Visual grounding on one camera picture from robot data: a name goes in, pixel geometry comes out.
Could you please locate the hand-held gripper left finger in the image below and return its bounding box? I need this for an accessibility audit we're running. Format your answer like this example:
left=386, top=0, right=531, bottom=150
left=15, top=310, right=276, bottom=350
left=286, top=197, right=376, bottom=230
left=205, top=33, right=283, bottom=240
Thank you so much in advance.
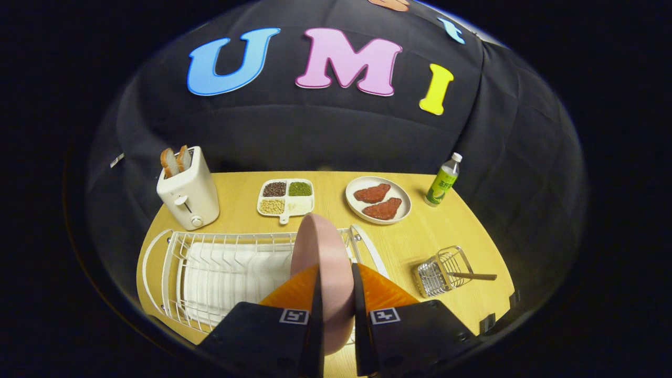
left=195, top=264, right=326, bottom=378

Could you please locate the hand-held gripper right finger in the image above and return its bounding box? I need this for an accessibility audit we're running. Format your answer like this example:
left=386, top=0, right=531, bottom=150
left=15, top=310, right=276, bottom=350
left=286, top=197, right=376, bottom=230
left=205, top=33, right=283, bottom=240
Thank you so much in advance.
left=351, top=262, right=481, bottom=378

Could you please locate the metal wire basket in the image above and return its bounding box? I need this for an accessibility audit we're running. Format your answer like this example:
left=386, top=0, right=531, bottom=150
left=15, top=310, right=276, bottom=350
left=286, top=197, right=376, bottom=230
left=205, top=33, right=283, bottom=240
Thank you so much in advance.
left=413, top=246, right=474, bottom=298

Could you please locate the white wire dish rack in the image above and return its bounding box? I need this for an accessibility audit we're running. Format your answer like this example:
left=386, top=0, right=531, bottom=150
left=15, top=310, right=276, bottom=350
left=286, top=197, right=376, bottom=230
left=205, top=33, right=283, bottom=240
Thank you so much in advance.
left=142, top=225, right=389, bottom=334

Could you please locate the pink plate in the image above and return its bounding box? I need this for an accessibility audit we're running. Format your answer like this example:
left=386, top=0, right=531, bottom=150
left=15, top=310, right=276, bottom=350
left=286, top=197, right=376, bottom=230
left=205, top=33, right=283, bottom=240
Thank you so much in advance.
left=290, top=213, right=355, bottom=356

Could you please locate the white round plate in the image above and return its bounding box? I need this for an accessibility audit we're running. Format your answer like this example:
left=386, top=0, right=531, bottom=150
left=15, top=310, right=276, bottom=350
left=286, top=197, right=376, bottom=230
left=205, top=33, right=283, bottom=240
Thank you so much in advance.
left=345, top=176, right=412, bottom=225

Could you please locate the red meat piece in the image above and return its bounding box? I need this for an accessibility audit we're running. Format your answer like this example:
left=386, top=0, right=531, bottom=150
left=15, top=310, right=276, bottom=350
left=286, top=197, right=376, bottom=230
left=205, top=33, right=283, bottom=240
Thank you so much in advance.
left=361, top=197, right=403, bottom=221
left=353, top=183, right=392, bottom=204

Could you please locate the white divided grain tray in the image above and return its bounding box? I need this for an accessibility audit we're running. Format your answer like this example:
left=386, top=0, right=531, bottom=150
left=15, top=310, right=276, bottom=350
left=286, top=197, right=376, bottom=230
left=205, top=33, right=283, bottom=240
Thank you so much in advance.
left=257, top=178, right=315, bottom=225

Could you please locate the green label drink bottle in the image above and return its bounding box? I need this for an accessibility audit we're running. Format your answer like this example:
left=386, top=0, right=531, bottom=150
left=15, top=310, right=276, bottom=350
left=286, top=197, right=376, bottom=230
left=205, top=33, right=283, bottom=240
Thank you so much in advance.
left=424, top=152, right=463, bottom=207

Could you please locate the white toaster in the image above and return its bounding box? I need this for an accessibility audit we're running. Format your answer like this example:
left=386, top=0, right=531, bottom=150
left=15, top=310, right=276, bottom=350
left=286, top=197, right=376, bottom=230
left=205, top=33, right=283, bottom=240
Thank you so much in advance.
left=156, top=146, right=220, bottom=230

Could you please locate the black backdrop cloth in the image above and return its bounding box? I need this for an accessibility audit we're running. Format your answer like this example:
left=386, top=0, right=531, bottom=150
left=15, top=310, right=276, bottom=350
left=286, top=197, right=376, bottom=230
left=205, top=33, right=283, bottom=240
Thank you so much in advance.
left=87, top=0, right=586, bottom=337

